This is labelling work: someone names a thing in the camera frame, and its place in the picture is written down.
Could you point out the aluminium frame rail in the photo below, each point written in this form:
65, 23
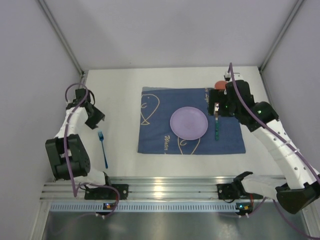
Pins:
146, 189

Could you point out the purple plastic plate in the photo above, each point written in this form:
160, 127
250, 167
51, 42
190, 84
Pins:
189, 123

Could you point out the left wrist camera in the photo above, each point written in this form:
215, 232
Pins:
83, 96

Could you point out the spoon with green handle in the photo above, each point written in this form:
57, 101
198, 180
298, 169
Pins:
216, 125

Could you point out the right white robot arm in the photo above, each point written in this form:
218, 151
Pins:
301, 184

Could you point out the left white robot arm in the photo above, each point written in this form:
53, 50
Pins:
67, 154

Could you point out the orange plastic cup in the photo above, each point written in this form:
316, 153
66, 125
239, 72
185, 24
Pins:
220, 85

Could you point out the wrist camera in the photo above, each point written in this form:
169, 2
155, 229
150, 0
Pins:
242, 86
83, 96

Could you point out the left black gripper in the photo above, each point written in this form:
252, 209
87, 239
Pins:
96, 118

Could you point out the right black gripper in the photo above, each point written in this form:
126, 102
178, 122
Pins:
214, 102

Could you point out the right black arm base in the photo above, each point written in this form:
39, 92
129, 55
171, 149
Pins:
232, 191

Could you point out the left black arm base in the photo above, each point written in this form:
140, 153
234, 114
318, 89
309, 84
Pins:
102, 193

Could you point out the blue plastic fork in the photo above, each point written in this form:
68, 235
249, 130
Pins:
101, 139

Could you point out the blue fish-print cloth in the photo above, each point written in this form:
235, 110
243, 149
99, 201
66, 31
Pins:
155, 134

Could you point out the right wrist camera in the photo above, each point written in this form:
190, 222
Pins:
242, 86

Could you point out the perforated cable duct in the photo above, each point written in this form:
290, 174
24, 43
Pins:
151, 207

